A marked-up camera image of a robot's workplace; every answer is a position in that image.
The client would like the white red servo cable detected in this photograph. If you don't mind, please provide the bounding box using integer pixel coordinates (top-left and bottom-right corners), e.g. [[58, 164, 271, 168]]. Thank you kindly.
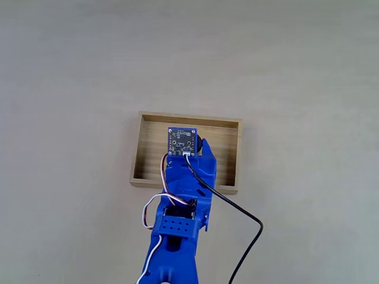
[[136, 235, 163, 284], [142, 153, 192, 231]]

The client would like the black cable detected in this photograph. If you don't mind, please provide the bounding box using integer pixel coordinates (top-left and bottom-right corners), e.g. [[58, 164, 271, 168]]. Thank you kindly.
[[184, 153, 264, 284]]

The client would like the shallow wooden box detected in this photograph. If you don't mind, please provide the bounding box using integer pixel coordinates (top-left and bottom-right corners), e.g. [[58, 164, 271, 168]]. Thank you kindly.
[[129, 111, 243, 195]]

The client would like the camera circuit board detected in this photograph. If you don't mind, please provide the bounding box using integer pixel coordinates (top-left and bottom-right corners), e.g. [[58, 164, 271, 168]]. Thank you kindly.
[[167, 126, 198, 157]]

